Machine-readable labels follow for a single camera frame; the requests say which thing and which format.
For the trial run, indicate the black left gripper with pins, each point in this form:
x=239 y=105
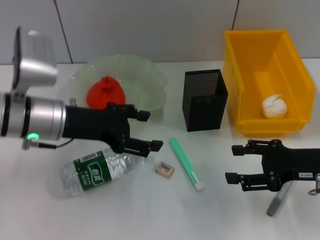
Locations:
x=95 y=125

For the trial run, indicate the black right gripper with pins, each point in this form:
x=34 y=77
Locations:
x=285 y=165

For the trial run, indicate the green white pen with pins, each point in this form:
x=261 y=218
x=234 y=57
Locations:
x=185 y=165

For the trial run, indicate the red orange fruit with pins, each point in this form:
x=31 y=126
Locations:
x=105 y=93

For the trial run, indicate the white paper ball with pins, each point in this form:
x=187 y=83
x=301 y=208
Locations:
x=274 y=106

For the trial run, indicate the clear green-label water bottle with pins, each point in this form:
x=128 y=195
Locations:
x=90 y=175

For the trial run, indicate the beige eraser with barcode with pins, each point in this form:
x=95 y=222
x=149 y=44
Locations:
x=165 y=169

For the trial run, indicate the green glass fruit plate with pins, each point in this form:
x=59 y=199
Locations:
x=145 y=80

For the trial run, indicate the black mesh pen holder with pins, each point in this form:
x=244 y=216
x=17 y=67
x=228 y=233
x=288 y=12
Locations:
x=203 y=110

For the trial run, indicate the grey marker pen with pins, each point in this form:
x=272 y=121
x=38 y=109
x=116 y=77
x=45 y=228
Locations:
x=275 y=205

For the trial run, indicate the yellow plastic bin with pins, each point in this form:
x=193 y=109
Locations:
x=270 y=62

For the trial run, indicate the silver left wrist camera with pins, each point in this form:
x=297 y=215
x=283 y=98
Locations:
x=35 y=65

